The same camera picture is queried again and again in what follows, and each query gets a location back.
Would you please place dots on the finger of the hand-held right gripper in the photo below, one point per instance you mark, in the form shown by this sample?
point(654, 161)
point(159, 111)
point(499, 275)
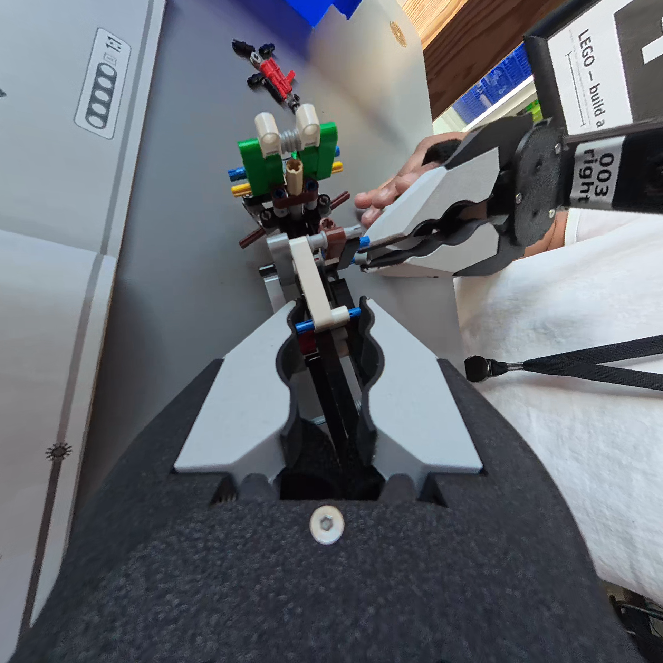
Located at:
point(466, 254)
point(445, 191)

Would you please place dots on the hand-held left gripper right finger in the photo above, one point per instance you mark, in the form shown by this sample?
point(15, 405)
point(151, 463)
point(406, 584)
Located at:
point(422, 414)

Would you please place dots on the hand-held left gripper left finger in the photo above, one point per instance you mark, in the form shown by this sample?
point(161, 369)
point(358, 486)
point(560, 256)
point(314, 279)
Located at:
point(238, 409)

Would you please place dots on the multicoloured lego technic model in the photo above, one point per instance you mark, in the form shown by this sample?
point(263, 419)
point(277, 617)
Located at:
point(269, 160)

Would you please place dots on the small grey lego connector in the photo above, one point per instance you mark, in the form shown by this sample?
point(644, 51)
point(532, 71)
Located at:
point(294, 101)

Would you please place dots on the red lego connector piece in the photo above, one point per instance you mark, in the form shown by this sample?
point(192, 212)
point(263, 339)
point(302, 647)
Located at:
point(274, 72)

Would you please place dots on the black lego pin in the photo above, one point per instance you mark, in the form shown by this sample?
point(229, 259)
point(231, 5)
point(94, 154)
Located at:
point(255, 79)
point(265, 50)
point(239, 46)

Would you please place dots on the lego instruction booklet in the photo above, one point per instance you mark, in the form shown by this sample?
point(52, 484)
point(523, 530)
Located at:
point(52, 181)

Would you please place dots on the person's right hand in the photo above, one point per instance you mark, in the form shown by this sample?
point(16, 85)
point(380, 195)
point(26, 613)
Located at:
point(404, 178)

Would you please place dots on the stack of blue crates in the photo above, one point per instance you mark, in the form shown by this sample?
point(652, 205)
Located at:
point(497, 88)

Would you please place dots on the wooden partition panel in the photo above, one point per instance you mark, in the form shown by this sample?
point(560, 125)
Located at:
point(466, 41)

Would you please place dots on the person's white shirt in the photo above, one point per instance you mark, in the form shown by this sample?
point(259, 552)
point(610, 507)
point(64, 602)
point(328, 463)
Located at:
point(570, 466)

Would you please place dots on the blue plastic bin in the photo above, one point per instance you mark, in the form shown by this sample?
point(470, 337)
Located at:
point(311, 10)

